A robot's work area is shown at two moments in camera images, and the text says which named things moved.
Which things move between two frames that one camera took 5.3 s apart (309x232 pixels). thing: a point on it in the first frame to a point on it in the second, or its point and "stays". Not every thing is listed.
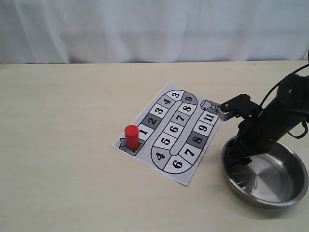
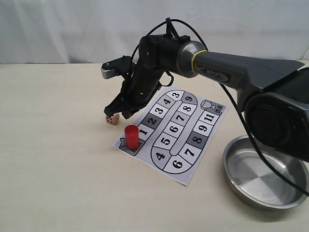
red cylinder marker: [132, 137] stays
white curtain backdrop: [101, 31] stays
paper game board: [175, 130] stays
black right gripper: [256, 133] to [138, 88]
